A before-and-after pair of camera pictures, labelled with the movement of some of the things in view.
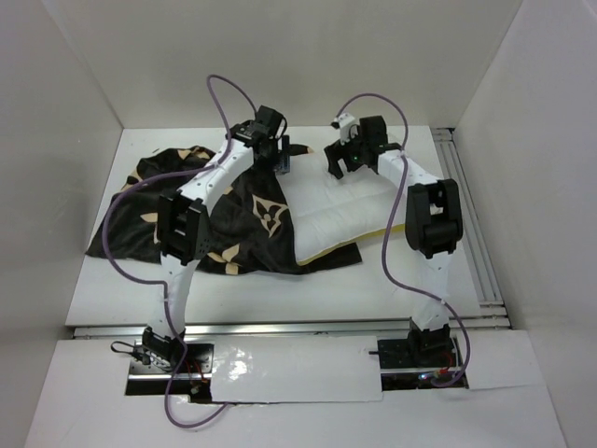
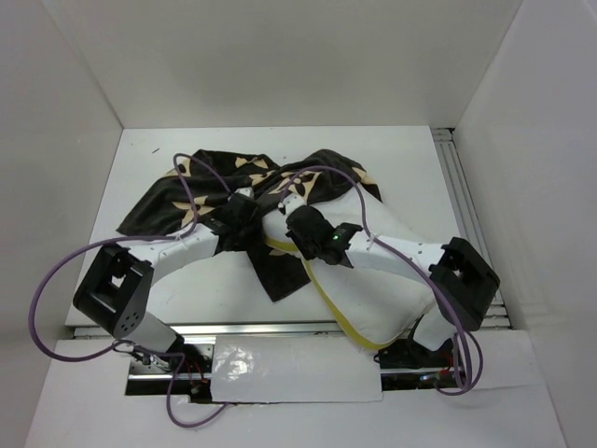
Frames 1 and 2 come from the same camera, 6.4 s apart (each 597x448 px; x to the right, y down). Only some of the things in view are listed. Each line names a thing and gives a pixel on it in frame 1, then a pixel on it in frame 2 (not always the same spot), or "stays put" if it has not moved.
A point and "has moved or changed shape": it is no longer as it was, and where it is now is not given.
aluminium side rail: [492, 306] stays put
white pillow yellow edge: [332, 213] -> [381, 301]
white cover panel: [295, 369] stays put
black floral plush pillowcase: [250, 231] has moved or changed shape
